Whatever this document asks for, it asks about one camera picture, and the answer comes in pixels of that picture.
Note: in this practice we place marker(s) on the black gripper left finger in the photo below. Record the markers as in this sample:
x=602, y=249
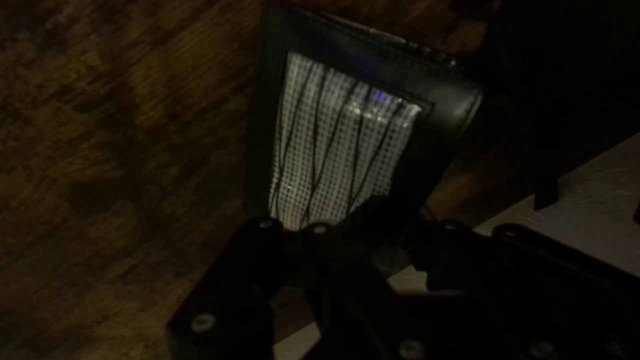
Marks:
x=232, y=293

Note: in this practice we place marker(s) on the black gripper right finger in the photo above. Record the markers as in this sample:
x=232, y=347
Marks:
x=521, y=293

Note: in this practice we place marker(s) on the black backpack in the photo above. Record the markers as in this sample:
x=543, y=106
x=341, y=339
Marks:
x=566, y=87

